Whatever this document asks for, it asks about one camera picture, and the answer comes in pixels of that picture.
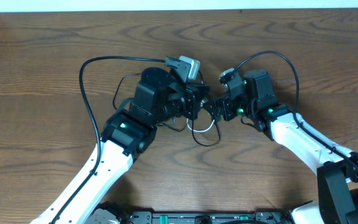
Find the white USB cable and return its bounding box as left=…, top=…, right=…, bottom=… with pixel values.
left=186, top=118, right=216, bottom=133

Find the thin black USB cable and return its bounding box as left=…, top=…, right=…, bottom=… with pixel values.
left=112, top=73, right=142, bottom=111

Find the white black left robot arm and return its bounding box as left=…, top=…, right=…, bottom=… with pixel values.
left=33, top=67, right=209, bottom=223

